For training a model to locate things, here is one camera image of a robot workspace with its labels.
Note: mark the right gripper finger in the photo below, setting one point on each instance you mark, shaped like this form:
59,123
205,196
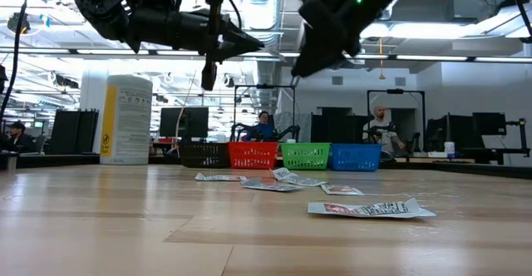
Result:
311,31
330,43

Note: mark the black background panels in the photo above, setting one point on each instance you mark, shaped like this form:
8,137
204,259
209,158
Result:
75,130

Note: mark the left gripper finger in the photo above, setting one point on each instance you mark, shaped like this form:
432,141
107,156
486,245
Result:
241,48
239,34

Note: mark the blue plastic basket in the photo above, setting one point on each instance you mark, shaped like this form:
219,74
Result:
354,157

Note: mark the black background gantry frame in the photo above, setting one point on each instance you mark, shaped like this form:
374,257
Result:
235,109
368,109

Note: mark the black plastic basket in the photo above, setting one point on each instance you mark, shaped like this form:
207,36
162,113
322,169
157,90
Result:
203,154

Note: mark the black light bar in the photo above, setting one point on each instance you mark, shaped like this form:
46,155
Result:
104,52

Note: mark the person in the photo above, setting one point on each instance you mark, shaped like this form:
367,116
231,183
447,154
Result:
262,131
18,141
380,128

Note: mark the black ceiling device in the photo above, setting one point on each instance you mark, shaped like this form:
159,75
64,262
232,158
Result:
18,22

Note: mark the red plastic basket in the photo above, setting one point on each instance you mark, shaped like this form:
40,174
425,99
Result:
252,155

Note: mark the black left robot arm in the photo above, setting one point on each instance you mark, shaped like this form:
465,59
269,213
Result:
99,6

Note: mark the green plastic basket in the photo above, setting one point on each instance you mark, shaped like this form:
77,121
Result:
306,156

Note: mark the white wipes canister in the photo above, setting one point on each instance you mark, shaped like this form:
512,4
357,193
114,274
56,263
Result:
126,120

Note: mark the black background robot arm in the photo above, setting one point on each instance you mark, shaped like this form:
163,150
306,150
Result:
376,134
237,132
289,134

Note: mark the black background monitor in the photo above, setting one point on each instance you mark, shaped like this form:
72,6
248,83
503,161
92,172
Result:
184,122

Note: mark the black background monitors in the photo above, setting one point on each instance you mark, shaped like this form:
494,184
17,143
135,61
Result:
343,128
465,130

